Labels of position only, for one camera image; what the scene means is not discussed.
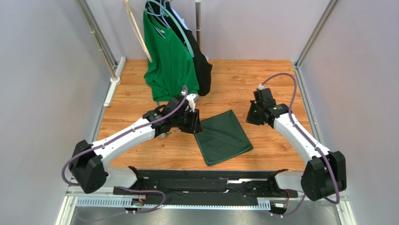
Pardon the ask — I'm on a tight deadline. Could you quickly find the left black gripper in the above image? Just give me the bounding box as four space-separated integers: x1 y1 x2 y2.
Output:
172 108 203 134

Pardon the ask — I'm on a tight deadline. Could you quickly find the dark green cloth napkin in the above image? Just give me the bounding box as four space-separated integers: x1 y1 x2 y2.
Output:
195 110 253 166

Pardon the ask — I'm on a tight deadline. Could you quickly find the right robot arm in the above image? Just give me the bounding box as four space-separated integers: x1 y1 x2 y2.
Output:
246 88 347 201

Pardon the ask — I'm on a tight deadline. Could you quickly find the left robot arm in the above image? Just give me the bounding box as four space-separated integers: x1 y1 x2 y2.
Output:
62 94 203 194

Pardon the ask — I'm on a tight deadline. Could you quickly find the silver fork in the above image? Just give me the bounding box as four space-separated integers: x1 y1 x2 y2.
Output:
157 129 181 140

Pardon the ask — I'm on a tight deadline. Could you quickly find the black t-shirt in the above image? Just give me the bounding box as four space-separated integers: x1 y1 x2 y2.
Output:
166 1 213 97

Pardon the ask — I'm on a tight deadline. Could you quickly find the green t-shirt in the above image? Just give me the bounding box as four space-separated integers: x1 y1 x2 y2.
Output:
143 11 200 102

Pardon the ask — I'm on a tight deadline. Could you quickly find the teal clothes hanger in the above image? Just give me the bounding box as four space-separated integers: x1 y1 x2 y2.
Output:
145 0 194 58

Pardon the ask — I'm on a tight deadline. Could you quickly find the metal rack pole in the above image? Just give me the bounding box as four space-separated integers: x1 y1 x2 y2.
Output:
195 0 202 49

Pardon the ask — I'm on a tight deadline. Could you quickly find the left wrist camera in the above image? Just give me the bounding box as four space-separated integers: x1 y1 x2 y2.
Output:
180 90 200 112

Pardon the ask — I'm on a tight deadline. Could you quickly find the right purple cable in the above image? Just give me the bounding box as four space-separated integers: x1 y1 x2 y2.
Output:
257 73 341 218

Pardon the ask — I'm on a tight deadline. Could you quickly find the purple cable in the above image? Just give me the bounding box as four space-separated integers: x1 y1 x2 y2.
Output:
61 84 189 214
257 73 341 218

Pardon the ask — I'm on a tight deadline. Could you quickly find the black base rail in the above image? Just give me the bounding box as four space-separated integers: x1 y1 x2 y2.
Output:
112 169 300 207

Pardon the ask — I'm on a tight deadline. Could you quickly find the white corner pole bracket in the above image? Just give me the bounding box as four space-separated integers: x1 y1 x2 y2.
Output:
103 56 127 107

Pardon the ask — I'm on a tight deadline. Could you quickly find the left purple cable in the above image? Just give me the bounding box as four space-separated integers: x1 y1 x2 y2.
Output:
61 84 189 214

